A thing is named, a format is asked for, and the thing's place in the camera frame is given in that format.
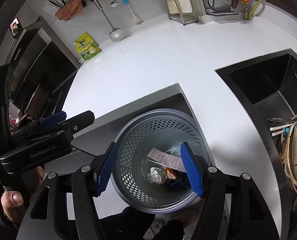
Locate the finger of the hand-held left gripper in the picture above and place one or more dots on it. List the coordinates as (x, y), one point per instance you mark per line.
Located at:
(52, 120)
(82, 121)

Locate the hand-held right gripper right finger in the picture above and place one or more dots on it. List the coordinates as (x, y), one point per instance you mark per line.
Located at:
(192, 170)

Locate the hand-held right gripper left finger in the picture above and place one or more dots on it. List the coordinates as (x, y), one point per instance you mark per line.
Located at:
(107, 170)

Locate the red and cream snack wrapper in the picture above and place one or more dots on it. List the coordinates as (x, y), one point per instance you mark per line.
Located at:
(172, 173)

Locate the clear plastic bag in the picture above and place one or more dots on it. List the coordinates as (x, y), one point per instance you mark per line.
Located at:
(173, 151)

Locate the grey perforated trash basket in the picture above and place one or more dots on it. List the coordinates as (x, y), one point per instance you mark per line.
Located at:
(128, 150)

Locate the white and pink receipt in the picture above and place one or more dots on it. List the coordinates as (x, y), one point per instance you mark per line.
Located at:
(163, 158)

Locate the white paper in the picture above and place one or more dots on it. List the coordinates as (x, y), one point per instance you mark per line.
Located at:
(154, 176)

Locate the person's left hand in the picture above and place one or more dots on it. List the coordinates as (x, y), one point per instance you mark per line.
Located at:
(13, 205)

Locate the yellow seasoning pouch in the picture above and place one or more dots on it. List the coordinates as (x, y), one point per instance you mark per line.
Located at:
(88, 48)

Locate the metal spatula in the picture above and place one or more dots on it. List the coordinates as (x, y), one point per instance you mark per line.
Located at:
(116, 35)

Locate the mounted smartphone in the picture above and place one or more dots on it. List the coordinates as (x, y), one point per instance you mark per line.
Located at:
(15, 27)

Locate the stack of dirty dishes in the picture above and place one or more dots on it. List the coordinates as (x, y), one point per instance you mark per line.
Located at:
(296, 155)

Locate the orange dishcloth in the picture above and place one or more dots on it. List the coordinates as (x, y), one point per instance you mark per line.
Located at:
(69, 11)

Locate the black kitchen sink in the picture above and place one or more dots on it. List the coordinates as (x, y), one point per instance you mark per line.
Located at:
(263, 80)

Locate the white and blue bottle brush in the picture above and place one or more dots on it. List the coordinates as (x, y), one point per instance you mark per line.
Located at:
(125, 1)

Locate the metal cutting board rack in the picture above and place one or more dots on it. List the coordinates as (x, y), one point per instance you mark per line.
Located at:
(182, 17)

